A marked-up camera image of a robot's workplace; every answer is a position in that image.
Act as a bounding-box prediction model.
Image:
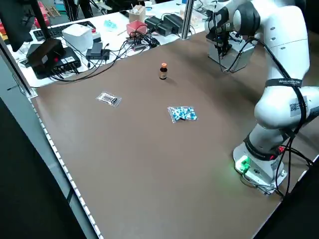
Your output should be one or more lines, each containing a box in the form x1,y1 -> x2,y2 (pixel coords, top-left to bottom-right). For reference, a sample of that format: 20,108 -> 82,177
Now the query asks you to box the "black power brick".
161,13 -> 186,34
144,16 -> 165,32

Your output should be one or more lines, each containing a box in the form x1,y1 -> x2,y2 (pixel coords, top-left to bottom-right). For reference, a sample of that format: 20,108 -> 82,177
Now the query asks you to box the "white plastic box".
61,23 -> 94,53

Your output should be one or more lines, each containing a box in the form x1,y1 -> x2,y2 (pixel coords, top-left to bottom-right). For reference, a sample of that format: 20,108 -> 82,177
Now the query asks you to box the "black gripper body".
206,26 -> 234,50

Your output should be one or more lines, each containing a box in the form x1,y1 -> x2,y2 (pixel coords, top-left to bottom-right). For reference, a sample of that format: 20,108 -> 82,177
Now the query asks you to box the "aluminium profile post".
181,0 -> 194,40

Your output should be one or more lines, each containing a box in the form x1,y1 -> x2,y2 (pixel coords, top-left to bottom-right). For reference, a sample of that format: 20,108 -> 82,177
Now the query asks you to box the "black monitor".
0,0 -> 34,52

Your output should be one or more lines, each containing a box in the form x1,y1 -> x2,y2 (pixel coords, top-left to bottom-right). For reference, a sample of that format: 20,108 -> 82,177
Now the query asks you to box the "brown bottle with orange cap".
159,62 -> 168,81

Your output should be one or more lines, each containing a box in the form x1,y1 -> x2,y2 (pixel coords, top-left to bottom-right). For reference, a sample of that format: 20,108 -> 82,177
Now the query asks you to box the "black keyboard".
32,21 -> 97,42

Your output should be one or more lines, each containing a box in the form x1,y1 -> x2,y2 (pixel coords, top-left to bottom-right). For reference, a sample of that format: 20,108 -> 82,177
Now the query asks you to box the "black tripod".
62,0 -> 105,19

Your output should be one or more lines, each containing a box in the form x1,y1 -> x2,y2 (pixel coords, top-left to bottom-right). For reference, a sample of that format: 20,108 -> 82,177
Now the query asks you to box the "pack of blue masks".
103,19 -> 118,32

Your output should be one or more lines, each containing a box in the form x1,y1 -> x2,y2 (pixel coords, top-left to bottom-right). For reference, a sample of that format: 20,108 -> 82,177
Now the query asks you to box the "bag of blue-white capsules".
167,106 -> 199,123

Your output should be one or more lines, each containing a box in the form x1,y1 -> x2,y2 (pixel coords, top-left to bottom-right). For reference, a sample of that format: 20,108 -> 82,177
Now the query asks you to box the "pink square bin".
126,20 -> 150,38

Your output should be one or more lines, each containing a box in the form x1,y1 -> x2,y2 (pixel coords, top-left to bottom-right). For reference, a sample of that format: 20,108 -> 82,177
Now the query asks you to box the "black monitor stand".
26,0 -> 64,73

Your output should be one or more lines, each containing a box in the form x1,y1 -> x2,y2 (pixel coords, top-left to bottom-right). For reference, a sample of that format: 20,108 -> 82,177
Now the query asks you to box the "clear bag of dark vials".
96,91 -> 122,108

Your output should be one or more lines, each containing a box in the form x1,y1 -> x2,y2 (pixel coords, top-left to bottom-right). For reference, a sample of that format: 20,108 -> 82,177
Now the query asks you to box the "black usb hub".
126,34 -> 150,52

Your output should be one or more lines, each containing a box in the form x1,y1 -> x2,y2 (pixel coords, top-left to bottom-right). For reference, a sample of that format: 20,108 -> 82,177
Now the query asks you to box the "black network switch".
33,46 -> 82,80

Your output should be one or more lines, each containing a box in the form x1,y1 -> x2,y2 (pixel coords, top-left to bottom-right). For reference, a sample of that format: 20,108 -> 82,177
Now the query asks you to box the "small cardboard box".
128,4 -> 146,23

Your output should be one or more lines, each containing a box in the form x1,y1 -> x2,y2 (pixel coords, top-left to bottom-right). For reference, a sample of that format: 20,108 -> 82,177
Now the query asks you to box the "red box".
33,1 -> 52,28

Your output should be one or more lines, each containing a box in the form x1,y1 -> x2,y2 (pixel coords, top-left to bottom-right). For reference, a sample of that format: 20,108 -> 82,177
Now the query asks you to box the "black flat adapter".
86,41 -> 111,61

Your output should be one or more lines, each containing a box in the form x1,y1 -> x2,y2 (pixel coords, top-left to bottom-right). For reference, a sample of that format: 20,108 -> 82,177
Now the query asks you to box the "silver aluminium medicine case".
208,37 -> 255,73

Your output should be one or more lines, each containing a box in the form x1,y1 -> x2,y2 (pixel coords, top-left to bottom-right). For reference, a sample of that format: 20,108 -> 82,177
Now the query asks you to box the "aluminium table frame rail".
0,37 -> 104,239

